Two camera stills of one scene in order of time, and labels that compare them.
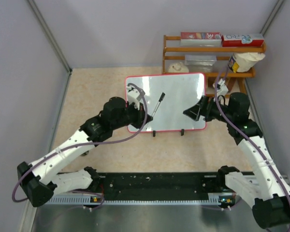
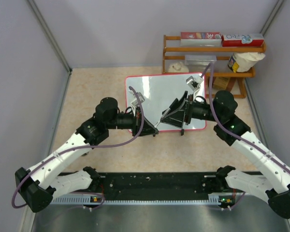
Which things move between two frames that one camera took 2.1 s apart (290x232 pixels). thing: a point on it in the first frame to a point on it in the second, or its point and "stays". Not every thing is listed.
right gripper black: [203, 107] to [175, 115]
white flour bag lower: [178, 67] stays
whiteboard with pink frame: [167, 96] stays
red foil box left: [201, 39] stays
